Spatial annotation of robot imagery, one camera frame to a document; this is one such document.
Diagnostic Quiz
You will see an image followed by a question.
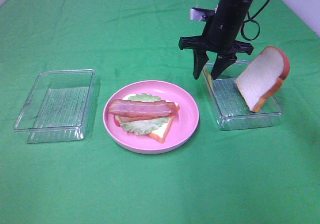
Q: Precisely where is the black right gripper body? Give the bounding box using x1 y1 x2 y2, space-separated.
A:
178 21 254 59

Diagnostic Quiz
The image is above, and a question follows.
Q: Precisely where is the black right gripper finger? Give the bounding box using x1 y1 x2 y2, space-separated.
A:
210 54 237 80
193 49 209 80

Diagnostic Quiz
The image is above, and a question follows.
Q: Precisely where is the yellow cheese slice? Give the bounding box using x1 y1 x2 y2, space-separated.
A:
202 67 213 90

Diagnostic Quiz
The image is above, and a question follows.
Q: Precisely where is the bread slice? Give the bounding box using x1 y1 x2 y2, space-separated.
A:
114 98 181 144
235 46 290 112

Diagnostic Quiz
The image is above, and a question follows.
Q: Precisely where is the bacon strip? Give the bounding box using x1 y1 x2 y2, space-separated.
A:
117 100 179 122
109 99 179 118

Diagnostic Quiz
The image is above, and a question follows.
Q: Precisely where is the green lettuce leaf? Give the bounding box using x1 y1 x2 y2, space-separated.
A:
115 93 170 137

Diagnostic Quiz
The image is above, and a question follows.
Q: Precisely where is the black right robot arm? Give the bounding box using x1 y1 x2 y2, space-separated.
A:
178 0 254 79

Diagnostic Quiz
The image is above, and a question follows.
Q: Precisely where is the right clear plastic tray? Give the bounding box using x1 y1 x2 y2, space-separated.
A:
202 60 283 131

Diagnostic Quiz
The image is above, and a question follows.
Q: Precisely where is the clear plastic tray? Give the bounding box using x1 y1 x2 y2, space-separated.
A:
13 69 95 143
202 60 283 131

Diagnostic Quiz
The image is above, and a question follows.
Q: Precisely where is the pink round plate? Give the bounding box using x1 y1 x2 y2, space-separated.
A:
102 80 200 154

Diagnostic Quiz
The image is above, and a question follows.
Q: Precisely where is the green tablecloth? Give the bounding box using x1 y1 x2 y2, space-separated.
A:
0 0 320 223

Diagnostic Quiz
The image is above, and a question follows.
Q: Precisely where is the left clear plastic tray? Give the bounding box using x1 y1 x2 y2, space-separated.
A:
13 69 95 143

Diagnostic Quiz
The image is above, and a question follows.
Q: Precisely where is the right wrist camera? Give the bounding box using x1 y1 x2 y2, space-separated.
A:
189 6 217 22

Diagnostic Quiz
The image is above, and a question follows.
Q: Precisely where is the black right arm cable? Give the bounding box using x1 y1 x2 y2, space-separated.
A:
240 0 273 41

